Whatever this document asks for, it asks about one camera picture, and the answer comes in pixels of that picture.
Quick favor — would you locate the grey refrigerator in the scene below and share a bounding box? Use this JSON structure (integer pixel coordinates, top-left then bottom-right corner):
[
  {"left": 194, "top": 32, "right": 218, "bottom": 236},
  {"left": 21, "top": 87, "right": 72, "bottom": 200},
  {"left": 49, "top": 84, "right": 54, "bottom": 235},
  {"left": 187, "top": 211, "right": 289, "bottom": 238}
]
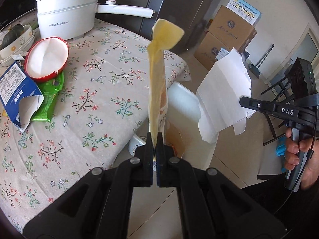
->
[{"left": 97, "top": 0, "right": 221, "bottom": 52}]

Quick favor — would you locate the dark green pumpkin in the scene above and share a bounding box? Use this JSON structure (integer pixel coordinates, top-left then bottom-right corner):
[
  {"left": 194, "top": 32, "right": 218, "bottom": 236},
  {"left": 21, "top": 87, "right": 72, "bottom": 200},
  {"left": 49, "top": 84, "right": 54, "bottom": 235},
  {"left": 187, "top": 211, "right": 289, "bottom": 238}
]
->
[{"left": 1, "top": 24, "right": 24, "bottom": 50}]

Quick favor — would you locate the blue biscuit box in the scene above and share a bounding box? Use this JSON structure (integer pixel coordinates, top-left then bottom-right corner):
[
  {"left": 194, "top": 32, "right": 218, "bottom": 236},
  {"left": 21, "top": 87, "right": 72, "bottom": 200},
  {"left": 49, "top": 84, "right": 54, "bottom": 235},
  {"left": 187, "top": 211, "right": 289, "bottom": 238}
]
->
[{"left": 0, "top": 62, "right": 44, "bottom": 132}]

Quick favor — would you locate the yellow bread snack packet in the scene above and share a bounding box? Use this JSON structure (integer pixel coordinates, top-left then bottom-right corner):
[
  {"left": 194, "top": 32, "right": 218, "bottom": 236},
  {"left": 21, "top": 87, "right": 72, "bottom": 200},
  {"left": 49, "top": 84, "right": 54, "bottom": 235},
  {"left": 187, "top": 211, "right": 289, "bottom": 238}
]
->
[{"left": 147, "top": 19, "right": 184, "bottom": 146}]

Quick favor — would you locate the white electric cooking pot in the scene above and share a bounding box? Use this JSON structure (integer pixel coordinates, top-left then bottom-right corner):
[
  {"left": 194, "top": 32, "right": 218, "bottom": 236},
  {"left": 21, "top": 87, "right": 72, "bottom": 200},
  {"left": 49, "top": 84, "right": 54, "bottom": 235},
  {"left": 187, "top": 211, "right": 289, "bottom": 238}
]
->
[{"left": 36, "top": 0, "right": 154, "bottom": 40}]

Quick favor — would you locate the black folding chair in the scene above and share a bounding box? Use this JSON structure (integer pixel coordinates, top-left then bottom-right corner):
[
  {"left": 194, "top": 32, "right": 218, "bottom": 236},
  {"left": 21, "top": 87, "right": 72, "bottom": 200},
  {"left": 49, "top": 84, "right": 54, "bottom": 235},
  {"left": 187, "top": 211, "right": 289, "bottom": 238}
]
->
[{"left": 260, "top": 65, "right": 300, "bottom": 146}]

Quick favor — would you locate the broom and dustpan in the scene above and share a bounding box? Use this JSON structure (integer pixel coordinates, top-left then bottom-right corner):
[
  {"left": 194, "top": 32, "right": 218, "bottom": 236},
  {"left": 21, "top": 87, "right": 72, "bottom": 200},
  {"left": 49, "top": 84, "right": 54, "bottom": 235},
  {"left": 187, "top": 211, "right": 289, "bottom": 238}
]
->
[{"left": 248, "top": 44, "right": 275, "bottom": 78}]

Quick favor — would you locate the white trash bin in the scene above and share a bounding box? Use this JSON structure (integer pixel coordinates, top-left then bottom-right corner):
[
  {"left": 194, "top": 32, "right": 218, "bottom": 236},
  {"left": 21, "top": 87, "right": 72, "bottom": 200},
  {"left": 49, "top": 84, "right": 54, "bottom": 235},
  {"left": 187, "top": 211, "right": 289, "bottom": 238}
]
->
[{"left": 164, "top": 82, "right": 216, "bottom": 169}]

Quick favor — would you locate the white tissue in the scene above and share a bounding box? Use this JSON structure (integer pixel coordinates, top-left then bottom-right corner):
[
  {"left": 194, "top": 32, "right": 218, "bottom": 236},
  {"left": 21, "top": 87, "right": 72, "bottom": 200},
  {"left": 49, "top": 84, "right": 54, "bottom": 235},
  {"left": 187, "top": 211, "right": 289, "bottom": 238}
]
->
[{"left": 11, "top": 54, "right": 25, "bottom": 61}]

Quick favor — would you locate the cardboard box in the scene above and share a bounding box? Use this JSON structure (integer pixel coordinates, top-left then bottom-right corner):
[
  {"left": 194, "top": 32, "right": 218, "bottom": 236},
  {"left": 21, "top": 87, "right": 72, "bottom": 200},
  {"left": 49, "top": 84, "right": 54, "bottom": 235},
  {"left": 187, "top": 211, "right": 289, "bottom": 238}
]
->
[
  {"left": 194, "top": 32, "right": 231, "bottom": 70},
  {"left": 208, "top": 5, "right": 257, "bottom": 53}
]

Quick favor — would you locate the person's right hand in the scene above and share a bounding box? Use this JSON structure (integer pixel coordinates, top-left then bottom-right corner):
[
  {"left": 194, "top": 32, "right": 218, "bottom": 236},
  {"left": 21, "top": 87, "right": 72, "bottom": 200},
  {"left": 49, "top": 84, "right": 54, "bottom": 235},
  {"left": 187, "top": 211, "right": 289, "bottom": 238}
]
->
[{"left": 284, "top": 128, "right": 318, "bottom": 192}]

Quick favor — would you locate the green snack bag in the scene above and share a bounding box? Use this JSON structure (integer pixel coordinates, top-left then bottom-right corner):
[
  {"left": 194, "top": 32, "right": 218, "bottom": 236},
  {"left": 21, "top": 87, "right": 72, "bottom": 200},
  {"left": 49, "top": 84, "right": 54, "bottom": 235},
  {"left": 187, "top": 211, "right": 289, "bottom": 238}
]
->
[{"left": 31, "top": 72, "right": 64, "bottom": 122}]

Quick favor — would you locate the upper cardboard box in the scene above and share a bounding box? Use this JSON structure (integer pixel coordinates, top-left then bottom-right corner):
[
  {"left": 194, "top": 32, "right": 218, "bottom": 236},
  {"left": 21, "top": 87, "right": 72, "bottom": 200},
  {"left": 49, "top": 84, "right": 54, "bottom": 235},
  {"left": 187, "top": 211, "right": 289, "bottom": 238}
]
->
[{"left": 208, "top": 5, "right": 257, "bottom": 53}]

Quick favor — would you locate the lower cardboard box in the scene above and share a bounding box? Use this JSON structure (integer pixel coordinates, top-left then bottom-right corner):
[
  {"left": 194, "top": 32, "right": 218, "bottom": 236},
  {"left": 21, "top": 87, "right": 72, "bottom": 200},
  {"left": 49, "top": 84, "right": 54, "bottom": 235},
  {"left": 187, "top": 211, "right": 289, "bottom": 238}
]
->
[{"left": 194, "top": 32, "right": 231, "bottom": 70}]

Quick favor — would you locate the blue white printed box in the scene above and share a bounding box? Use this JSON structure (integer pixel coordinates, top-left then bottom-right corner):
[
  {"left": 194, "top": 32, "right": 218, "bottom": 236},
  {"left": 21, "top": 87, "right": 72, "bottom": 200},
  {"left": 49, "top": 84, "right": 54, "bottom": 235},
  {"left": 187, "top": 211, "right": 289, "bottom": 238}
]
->
[{"left": 226, "top": 0, "right": 262, "bottom": 26}]

